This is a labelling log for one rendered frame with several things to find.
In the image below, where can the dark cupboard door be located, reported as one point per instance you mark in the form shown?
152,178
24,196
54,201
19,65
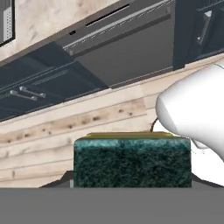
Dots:
215,29
67,84
35,64

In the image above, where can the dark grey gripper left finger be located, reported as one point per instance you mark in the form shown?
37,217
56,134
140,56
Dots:
64,180

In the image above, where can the white rounded object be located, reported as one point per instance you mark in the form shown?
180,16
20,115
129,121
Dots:
195,108

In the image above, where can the dark grey dishwasher door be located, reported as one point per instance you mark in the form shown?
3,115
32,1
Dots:
131,52

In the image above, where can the green and yellow sponge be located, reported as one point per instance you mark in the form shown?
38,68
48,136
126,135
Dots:
131,163

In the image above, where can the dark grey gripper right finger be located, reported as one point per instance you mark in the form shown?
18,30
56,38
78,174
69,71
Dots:
201,182

